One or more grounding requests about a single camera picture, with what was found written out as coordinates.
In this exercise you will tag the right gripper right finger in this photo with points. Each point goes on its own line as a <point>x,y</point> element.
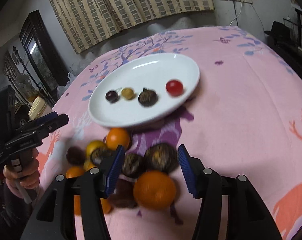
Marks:
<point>248,216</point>

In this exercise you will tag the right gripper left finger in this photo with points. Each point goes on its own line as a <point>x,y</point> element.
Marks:
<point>53,216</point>

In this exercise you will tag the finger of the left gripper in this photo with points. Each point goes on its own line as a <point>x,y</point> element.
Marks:
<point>45,118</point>
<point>43,131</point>

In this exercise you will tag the large dark plum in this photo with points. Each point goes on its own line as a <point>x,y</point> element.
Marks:
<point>75,156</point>

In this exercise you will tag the dark cherry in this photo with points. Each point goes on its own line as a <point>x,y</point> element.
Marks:
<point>112,96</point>

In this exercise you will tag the large front tangerine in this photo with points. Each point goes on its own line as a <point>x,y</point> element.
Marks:
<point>154,190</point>

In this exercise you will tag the small dark mangosteen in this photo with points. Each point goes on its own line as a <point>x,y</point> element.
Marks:
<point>147,97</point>

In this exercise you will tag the red cherry tomato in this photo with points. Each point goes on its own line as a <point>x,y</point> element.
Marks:
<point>174,87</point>

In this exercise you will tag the left hand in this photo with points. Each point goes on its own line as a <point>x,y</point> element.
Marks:
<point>29,177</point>

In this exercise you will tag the cream lidded drink cup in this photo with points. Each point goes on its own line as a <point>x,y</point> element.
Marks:
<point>39,108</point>

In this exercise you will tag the yellow orange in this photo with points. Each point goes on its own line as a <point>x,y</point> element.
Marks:
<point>93,145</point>

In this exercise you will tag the middle small orange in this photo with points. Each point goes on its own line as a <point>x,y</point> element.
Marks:
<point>74,171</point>

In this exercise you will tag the right orange tangerine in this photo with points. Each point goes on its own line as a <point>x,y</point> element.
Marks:
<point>118,136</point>

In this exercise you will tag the dark framed picture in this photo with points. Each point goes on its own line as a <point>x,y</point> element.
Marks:
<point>42,53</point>

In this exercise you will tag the dark passion fruit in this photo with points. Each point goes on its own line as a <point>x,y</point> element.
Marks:
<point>134,165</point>

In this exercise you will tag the pink deer tablecloth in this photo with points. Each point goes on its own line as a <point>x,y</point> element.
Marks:
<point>244,118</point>

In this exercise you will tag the large mangosteen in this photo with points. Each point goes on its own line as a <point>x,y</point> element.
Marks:
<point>162,157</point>

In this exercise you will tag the white oval plate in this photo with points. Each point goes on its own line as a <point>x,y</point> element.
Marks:
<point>151,72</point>

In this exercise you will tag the striped beige curtain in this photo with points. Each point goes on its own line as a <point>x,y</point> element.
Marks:
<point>88,22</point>

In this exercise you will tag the black hat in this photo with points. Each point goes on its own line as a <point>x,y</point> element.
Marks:
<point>279,33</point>

